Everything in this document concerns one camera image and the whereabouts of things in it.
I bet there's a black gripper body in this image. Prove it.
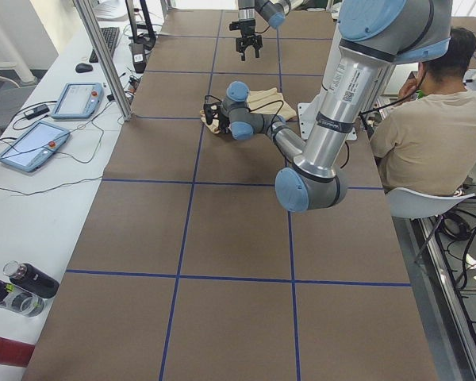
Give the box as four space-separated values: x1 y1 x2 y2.
229 18 263 53
203 101 231 134

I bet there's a beige long-sleeve printed shirt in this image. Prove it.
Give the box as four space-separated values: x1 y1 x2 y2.
200 87 297 124

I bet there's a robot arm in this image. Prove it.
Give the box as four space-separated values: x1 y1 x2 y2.
203 1 452 212
228 0 307 62

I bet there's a black keyboard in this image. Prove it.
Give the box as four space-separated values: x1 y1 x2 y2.
89 26 120 64

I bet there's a far blue teach pendant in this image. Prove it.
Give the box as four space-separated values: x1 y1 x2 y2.
51 83 103 120

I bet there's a blue teach pendant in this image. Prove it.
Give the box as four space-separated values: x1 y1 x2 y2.
0 121 71 173
51 83 103 120

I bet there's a black computer mouse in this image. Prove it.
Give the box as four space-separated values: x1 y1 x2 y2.
75 63 94 74

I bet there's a brown table mat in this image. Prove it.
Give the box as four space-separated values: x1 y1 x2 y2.
23 10 476 381

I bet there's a near blue teach pendant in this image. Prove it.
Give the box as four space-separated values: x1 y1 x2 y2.
0 121 71 173

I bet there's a seated person in beige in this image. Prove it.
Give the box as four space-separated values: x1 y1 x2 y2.
370 28 476 196

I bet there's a white chair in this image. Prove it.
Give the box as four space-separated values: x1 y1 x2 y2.
384 186 476 263

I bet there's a black water bottle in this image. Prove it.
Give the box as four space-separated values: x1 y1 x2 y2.
2 261 59 299

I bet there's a clear dark water bottle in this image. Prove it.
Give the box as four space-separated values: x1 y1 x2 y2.
0 280 44 318

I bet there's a red bottle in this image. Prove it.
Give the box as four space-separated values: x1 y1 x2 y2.
0 337 35 368

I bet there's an aluminium frame post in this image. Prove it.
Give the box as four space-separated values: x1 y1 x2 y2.
73 0 132 121

